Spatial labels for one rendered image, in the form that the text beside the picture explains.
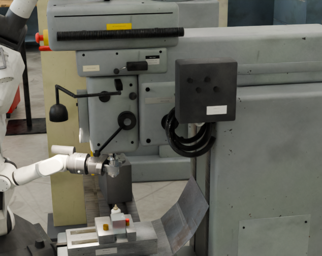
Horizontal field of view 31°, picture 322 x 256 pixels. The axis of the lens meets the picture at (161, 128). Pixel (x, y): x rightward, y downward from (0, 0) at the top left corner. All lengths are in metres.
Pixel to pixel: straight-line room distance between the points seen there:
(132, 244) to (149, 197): 2.59
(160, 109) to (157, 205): 2.60
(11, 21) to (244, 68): 0.99
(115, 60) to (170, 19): 0.25
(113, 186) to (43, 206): 2.18
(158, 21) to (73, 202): 2.48
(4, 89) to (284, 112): 1.12
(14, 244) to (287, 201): 1.51
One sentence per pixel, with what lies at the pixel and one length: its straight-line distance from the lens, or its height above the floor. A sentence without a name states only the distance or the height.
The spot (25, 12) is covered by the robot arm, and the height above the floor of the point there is 1.81.
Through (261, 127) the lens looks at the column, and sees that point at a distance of 2.19.
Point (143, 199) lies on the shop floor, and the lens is 4.83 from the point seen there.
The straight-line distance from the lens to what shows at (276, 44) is 2.26.
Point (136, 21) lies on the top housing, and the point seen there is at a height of 1.83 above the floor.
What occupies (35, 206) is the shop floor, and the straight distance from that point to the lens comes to 4.84.
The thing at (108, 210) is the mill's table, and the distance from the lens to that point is 2.67.
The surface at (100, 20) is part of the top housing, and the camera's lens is 2.08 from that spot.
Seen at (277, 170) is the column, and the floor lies 1.25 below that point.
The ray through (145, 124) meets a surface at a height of 1.44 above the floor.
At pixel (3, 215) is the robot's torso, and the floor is 0.75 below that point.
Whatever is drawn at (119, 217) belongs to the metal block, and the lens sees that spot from 2.30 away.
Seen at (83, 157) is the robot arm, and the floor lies 1.26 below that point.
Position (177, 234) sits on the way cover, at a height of 0.91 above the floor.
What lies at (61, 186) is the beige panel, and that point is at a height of 0.35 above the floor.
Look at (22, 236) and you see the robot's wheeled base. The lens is 3.26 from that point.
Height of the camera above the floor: 2.16
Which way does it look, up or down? 19 degrees down
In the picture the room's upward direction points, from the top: straight up
